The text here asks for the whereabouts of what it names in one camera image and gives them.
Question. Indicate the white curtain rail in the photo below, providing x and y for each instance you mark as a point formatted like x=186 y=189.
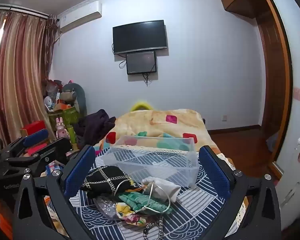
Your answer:
x=22 y=10

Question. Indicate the white door with stickers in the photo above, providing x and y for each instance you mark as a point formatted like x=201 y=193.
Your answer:
x=298 y=67

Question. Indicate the white air conditioner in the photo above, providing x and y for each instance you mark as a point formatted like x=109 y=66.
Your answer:
x=81 y=17

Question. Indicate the green cardboard box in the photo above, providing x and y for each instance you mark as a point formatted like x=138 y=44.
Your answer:
x=70 y=116

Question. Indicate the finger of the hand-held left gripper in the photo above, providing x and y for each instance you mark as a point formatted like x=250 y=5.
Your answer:
x=56 y=147
x=35 y=137

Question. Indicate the red box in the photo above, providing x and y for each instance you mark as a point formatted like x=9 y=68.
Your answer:
x=35 y=126

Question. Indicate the yellow patterned blanket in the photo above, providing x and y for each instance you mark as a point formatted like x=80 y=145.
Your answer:
x=150 y=122

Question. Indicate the grey plush toy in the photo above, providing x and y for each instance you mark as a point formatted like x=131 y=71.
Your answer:
x=71 y=96

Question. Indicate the dark clothing pile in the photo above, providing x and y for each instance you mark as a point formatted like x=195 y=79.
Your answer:
x=95 y=127

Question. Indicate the floral yellow cloth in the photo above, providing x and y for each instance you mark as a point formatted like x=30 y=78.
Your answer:
x=126 y=212

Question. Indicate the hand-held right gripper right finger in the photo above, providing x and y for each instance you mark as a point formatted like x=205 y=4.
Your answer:
x=215 y=173

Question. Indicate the green bottle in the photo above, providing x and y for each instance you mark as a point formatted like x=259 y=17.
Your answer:
x=71 y=133

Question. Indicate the large wall television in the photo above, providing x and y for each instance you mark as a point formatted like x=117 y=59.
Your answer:
x=140 y=37

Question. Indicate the green knitted cloth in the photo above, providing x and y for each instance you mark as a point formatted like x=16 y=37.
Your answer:
x=137 y=201

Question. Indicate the small wall monitor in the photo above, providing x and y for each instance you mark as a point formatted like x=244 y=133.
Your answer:
x=141 y=62

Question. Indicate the wooden door frame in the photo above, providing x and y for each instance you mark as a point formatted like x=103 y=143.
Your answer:
x=277 y=80

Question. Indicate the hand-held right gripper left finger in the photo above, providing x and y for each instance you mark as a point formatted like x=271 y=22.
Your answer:
x=79 y=173

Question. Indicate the clear plastic bag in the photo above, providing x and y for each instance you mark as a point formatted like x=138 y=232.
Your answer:
x=106 y=207

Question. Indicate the wall socket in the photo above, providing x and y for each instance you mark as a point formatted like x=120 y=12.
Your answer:
x=224 y=117

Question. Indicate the clear plastic storage box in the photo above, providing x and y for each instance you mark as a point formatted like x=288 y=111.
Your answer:
x=152 y=160

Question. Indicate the striped brown curtain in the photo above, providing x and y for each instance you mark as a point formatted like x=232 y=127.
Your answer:
x=17 y=80

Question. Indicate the yellow fuzzy toy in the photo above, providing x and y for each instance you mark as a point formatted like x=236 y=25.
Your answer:
x=141 y=105

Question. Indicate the pink bunny toy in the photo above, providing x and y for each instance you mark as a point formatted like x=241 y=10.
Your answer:
x=61 y=130

